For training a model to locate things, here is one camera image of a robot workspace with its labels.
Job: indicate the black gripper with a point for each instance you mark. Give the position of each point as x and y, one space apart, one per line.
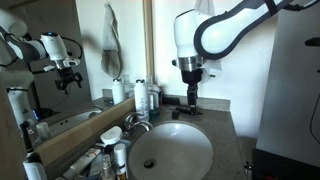
192 78

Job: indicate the white round sink basin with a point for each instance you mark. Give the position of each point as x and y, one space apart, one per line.
171 151

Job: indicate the white Berkeley EECS bottle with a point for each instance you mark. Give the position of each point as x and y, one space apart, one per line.
141 100

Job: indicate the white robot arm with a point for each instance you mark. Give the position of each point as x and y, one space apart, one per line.
199 37

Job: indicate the black object at cabinet base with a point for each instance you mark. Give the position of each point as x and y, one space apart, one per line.
268 166

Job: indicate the white cabinet side panel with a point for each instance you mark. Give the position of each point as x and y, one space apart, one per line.
290 121

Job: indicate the white spray bottle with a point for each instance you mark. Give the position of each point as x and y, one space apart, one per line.
120 160

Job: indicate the grey mesh organizer tray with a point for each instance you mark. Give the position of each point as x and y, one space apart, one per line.
94 169

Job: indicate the white round cream jar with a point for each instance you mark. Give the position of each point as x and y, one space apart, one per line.
112 135

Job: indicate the small clear pump bottle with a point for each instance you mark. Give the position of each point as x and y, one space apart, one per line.
107 173

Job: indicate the wall mirror with wooden frame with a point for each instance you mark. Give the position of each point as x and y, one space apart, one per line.
58 73

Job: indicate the chrome sink faucet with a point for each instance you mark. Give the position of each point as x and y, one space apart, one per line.
131 121

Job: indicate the electric toothbrush white base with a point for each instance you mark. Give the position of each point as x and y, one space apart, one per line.
32 162

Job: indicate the grey hanging towel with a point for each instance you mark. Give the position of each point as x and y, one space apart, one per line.
111 60

